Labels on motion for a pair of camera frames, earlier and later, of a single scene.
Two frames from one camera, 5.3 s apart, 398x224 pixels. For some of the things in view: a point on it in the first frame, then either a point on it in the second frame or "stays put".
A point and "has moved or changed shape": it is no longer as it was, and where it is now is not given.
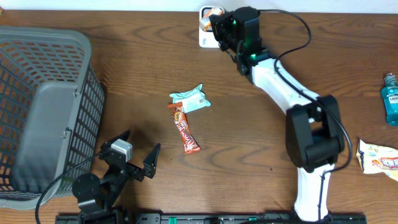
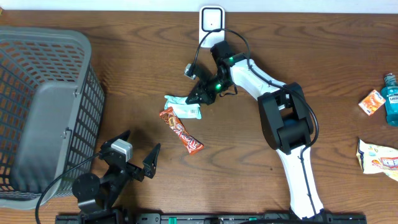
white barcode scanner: (206, 39) stays put
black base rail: (153, 218) stays put
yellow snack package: (377, 159) stays put
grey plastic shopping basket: (51, 111) stays put
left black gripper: (149, 167) stays put
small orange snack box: (205, 24) → (372, 102)
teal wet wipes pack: (191, 100) has moved or changed shape
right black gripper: (217, 22) → (200, 97)
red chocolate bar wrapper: (190, 144) has moved or changed shape
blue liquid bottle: (389, 94) stays put
